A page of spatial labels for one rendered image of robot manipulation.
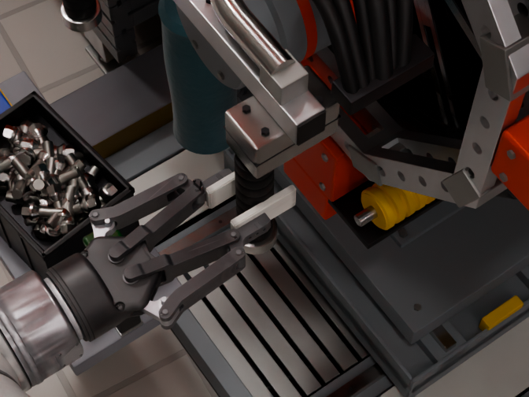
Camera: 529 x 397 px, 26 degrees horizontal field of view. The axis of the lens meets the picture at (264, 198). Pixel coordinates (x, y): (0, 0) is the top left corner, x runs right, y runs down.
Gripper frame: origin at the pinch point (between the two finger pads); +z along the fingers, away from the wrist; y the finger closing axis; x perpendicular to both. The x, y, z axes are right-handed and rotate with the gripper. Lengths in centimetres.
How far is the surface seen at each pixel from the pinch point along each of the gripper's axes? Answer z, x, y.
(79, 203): -8.9, -26.6, -24.0
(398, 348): 25, -68, 1
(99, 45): 19, -73, -78
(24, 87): -4, -38, -51
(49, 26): 17, -83, -95
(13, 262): -18, -38, -28
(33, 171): -11.4, -25.6, -30.5
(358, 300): 25, -68, -8
